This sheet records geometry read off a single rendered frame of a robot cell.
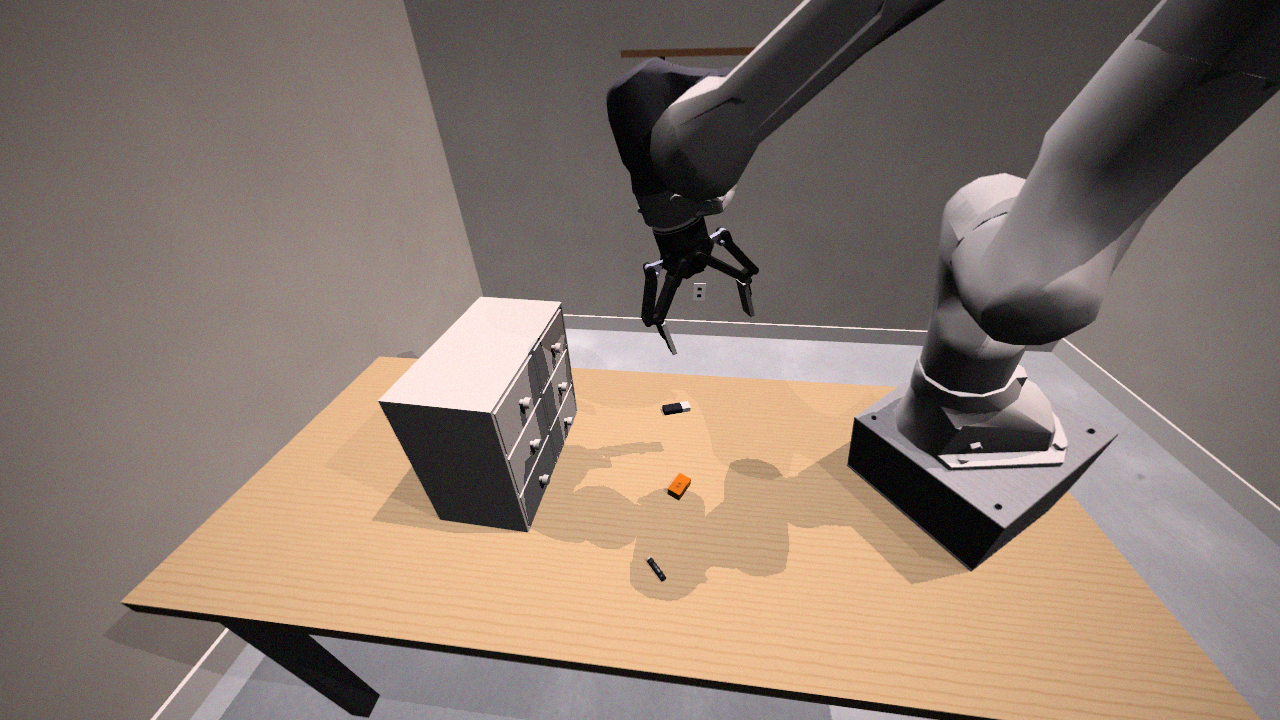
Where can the orange nine-volt battery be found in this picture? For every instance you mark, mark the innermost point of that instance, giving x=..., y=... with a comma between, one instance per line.
x=679, y=486

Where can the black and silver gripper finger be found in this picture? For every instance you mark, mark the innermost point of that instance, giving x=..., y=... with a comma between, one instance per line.
x=651, y=316
x=743, y=278

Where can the black cylindrical battery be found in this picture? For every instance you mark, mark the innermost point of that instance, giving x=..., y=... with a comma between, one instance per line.
x=656, y=569

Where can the white chest of drawers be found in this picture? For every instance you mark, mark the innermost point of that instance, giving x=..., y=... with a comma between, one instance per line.
x=441, y=410

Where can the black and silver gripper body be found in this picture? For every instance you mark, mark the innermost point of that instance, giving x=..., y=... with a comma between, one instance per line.
x=672, y=241

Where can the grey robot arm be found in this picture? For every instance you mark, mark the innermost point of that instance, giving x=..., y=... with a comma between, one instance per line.
x=1013, y=269

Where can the grey drawer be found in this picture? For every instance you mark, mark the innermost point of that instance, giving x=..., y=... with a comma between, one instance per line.
x=528, y=445
x=549, y=348
x=537, y=481
x=555, y=389
x=515, y=406
x=563, y=421

